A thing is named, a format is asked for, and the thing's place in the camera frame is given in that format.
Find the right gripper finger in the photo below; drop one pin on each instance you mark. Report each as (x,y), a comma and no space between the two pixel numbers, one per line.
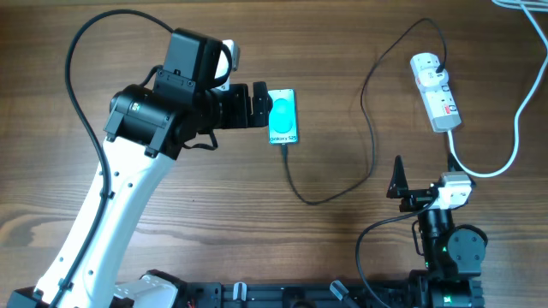
(454,164)
(398,187)

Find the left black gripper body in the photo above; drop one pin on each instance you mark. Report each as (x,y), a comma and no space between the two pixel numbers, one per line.
(234,110)

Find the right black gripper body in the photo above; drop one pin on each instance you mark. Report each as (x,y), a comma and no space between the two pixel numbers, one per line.
(415,200)

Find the blue Galaxy smartphone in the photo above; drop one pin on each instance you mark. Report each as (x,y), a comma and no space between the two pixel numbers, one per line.
(283,124)

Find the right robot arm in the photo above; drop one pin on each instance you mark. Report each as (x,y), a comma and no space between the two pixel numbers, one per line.
(453,254)

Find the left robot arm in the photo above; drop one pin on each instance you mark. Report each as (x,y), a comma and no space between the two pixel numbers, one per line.
(145,133)

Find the white charger plug adapter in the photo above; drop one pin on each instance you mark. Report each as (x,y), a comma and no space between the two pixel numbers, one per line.
(430,80)

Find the white power strip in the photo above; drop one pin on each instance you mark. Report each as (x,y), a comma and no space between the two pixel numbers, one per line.
(440,105)

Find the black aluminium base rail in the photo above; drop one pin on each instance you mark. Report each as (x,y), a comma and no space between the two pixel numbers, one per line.
(404,293)

